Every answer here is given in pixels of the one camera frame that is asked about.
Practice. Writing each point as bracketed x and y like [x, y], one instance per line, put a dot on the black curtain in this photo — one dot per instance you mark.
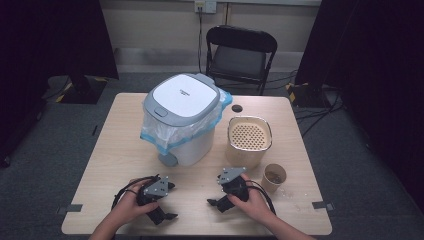
[373, 66]
[50, 40]

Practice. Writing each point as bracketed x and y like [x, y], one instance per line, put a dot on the black folding chair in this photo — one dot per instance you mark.
[240, 36]

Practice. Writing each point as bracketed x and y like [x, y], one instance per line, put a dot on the grey tape strip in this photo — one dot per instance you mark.
[70, 209]
[322, 205]

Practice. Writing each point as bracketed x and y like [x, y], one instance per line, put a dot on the spilled droplets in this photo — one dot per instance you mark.
[285, 192]

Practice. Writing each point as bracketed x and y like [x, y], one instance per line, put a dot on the brown paper cup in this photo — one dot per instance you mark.
[266, 186]

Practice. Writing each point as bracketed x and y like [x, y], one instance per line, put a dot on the black stand base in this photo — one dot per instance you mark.
[85, 90]

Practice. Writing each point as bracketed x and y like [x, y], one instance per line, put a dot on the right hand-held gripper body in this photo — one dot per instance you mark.
[231, 173]

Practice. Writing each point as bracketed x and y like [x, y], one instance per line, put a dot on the person's right hand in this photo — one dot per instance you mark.
[255, 203]

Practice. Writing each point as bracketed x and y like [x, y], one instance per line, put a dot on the white wall socket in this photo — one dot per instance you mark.
[205, 6]

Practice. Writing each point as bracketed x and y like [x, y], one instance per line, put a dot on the dark tea dregs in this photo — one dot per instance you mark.
[275, 177]

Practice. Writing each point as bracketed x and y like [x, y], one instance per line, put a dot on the beige strainer container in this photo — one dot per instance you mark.
[246, 156]

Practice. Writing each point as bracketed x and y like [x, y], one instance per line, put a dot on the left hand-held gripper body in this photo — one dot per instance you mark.
[156, 188]

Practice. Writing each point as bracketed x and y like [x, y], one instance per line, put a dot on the clear blue-edged trash bag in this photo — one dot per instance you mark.
[160, 133]

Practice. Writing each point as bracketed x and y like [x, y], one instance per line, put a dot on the white trash can grey lid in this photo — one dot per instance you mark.
[186, 96]

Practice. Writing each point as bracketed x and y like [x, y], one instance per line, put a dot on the person's left hand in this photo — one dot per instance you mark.
[128, 206]

